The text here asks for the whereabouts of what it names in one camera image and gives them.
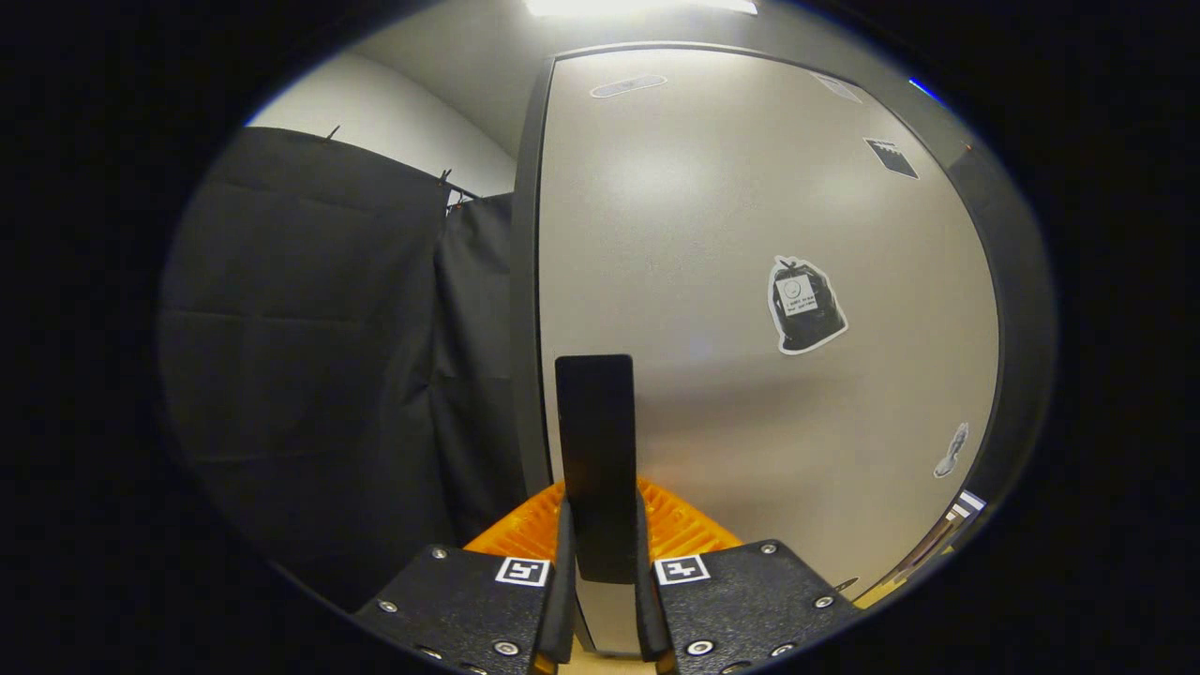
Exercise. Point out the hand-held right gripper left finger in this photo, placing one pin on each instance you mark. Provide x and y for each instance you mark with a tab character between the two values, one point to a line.
565	600

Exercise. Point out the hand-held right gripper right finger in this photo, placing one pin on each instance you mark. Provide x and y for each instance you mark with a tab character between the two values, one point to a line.
647	609

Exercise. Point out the dark grey cabinet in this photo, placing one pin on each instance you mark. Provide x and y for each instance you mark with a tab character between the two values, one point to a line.
525	328

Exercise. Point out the grey cabinet door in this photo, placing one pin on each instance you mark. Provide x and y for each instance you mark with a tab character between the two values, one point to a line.
703	187

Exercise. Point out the white cover book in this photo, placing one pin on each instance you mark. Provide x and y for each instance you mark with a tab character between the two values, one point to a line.
958	515

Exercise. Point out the black backdrop cloth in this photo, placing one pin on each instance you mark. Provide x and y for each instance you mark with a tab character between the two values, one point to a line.
300	375

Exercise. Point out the ceiling light panel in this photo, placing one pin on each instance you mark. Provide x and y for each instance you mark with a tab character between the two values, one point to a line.
637	7

